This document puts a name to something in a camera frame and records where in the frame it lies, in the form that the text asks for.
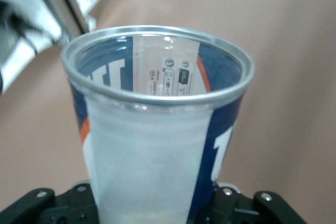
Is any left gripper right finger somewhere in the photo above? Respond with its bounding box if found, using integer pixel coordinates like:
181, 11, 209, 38
187, 182, 309, 224

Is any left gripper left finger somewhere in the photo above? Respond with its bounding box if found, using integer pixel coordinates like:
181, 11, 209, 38
0, 183, 102, 224

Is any brown table mat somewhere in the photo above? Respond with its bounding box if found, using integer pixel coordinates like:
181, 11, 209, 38
0, 0, 336, 224

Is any clear Wilson tennis ball can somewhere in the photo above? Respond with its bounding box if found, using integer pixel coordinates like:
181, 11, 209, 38
60, 24, 256, 224

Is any aluminium profile rail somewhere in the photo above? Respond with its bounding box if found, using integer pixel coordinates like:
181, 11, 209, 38
31, 0, 97, 45

